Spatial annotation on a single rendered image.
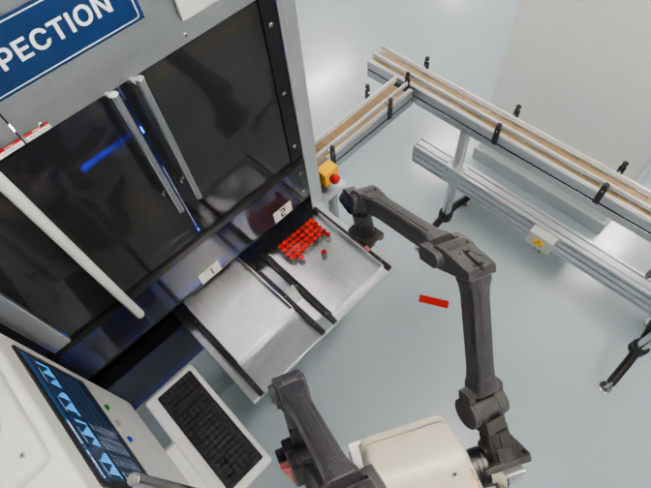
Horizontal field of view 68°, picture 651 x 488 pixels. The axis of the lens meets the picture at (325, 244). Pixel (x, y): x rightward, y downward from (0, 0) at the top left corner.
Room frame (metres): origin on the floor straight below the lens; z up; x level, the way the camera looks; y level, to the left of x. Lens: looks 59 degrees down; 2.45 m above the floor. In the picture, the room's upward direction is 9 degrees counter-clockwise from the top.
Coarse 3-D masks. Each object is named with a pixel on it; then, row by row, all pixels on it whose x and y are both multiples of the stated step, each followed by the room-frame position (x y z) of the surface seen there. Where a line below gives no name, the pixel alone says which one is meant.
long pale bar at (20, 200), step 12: (0, 180) 0.62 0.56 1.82; (12, 192) 0.62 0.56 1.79; (24, 204) 0.61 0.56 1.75; (36, 216) 0.61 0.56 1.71; (48, 228) 0.61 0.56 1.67; (60, 240) 0.61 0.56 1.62; (72, 252) 0.61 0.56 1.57; (84, 264) 0.61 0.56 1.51; (96, 276) 0.61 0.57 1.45; (108, 288) 0.61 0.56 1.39; (120, 300) 0.61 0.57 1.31; (132, 300) 0.63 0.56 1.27; (132, 312) 0.61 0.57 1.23
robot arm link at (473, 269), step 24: (456, 240) 0.53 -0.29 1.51; (456, 264) 0.46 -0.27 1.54; (480, 264) 0.45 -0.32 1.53; (480, 288) 0.41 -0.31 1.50; (480, 312) 0.37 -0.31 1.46; (480, 336) 0.33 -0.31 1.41; (480, 360) 0.29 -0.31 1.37; (480, 384) 0.25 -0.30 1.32; (456, 408) 0.23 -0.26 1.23; (504, 408) 0.21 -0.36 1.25
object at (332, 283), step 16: (320, 224) 1.05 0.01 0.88; (336, 240) 0.96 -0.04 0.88; (352, 240) 0.93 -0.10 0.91; (320, 256) 0.90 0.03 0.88; (336, 256) 0.89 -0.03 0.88; (352, 256) 0.88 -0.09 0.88; (368, 256) 0.86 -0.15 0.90; (288, 272) 0.84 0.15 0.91; (304, 272) 0.84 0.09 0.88; (320, 272) 0.83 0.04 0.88; (336, 272) 0.82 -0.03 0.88; (352, 272) 0.81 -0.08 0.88; (368, 272) 0.80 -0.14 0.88; (304, 288) 0.77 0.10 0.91; (320, 288) 0.77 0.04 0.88; (336, 288) 0.76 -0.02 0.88; (352, 288) 0.75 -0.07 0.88; (336, 304) 0.70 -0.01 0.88
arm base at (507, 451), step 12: (504, 432) 0.16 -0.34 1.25; (480, 444) 0.14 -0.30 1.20; (492, 444) 0.13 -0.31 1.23; (504, 444) 0.13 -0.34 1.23; (516, 444) 0.13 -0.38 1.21; (492, 456) 0.11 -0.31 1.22; (504, 456) 0.11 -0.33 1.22; (516, 456) 0.10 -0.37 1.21; (528, 456) 0.10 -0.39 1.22; (492, 468) 0.09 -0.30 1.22; (504, 468) 0.08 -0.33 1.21
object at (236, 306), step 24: (240, 264) 0.92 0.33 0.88; (216, 288) 0.83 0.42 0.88; (240, 288) 0.82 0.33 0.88; (264, 288) 0.80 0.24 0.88; (192, 312) 0.74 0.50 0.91; (216, 312) 0.74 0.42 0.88; (240, 312) 0.72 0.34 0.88; (264, 312) 0.71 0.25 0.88; (288, 312) 0.68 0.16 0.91; (216, 336) 0.64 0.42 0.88; (240, 336) 0.63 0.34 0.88; (264, 336) 0.61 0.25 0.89; (240, 360) 0.55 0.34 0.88
